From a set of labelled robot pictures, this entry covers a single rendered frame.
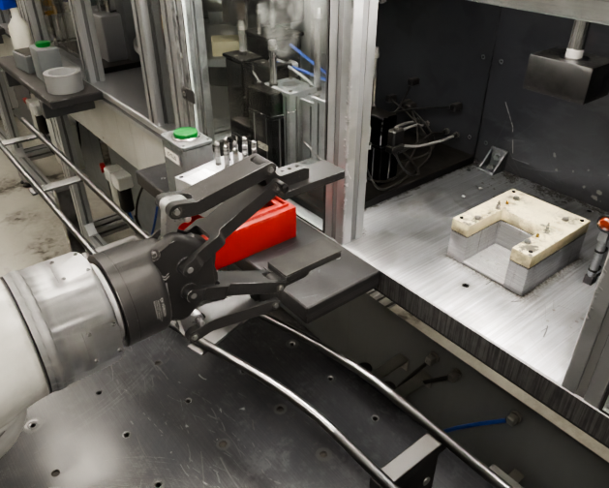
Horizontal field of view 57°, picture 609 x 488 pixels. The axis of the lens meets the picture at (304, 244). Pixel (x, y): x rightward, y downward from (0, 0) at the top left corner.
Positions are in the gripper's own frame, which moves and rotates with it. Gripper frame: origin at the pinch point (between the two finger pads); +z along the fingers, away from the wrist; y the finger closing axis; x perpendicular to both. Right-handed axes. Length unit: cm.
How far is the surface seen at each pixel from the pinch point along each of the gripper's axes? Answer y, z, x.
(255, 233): -17.8, 9.5, 25.0
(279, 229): -18.8, 14.0, 25.0
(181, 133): -8.7, 9.9, 46.5
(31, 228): -112, 11, 222
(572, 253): -19.3, 44.2, -6.5
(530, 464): -57, 38, -13
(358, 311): -51, 38, 30
